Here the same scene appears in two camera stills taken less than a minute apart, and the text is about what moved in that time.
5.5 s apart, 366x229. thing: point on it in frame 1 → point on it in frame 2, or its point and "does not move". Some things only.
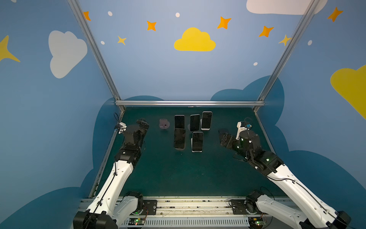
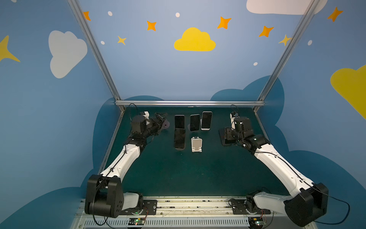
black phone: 179,121 does not move
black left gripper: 141,126 → 157,121
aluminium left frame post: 96,52 does not move
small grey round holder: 164,124 does not move
